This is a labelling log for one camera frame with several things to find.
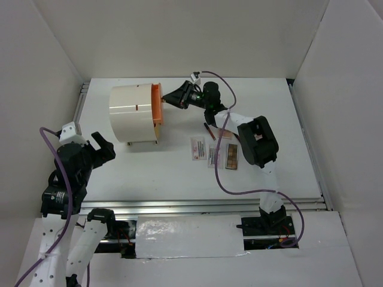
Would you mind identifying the pink square eyeshadow palette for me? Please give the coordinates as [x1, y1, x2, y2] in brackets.
[218, 129, 233, 140]

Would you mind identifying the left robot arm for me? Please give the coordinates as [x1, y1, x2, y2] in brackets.
[15, 127, 118, 286]

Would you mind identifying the clear sticker pack right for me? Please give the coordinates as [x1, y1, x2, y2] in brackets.
[207, 144, 223, 169]

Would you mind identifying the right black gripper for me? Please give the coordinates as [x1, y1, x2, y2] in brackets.
[164, 80, 210, 109]

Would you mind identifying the clear sticker pack left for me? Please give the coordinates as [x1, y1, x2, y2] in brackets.
[190, 136, 206, 161]

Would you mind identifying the clear sticker pack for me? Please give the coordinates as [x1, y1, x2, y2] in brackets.
[190, 136, 206, 161]
[207, 144, 223, 169]

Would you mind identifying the white taped cover plate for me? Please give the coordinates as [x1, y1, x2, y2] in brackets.
[135, 215, 246, 259]

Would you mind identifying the left aluminium side rail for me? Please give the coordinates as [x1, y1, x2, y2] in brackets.
[73, 82, 90, 123]

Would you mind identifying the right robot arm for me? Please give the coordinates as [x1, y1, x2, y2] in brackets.
[162, 81, 294, 234]

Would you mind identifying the cream round drawer cabinet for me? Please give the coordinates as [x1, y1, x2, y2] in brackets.
[109, 83, 158, 145]

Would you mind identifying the aluminium front rail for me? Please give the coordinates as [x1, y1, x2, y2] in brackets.
[74, 199, 327, 216]

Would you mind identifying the long brown eyeshadow palette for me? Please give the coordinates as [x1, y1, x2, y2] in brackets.
[225, 143, 238, 170]

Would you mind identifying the dark red lip gloss tube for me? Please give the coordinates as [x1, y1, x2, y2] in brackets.
[203, 123, 216, 141]

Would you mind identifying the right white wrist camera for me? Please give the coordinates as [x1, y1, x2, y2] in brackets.
[190, 71, 202, 85]

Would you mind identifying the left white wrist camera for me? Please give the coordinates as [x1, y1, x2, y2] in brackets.
[59, 121, 87, 146]

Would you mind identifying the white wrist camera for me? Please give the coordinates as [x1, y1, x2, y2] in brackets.
[190, 71, 202, 85]
[59, 121, 87, 146]

